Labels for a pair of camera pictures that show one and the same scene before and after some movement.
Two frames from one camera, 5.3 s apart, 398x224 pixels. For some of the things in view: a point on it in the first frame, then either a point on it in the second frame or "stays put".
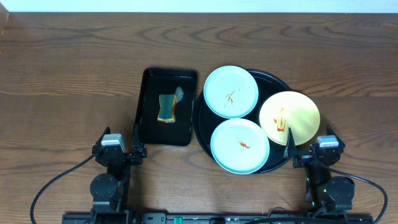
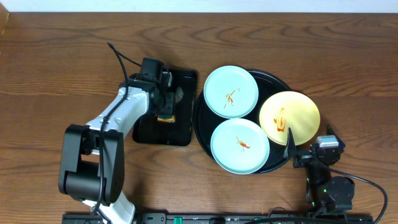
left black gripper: [121, 156] → [168, 104]
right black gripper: [304, 157] stays put
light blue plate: [231, 92] stays put
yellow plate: [289, 110] stays put
